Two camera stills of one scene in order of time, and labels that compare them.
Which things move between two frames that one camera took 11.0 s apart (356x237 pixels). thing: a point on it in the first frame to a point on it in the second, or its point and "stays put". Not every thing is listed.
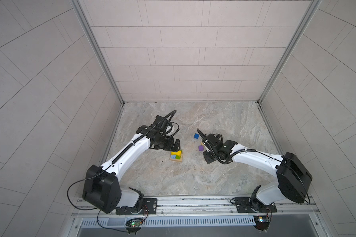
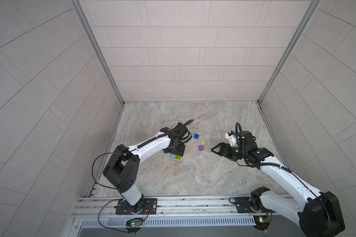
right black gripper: (204, 154) to (222, 145)
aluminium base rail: (207, 207) stays put
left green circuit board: (134, 223) stays put
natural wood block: (179, 160) stays put
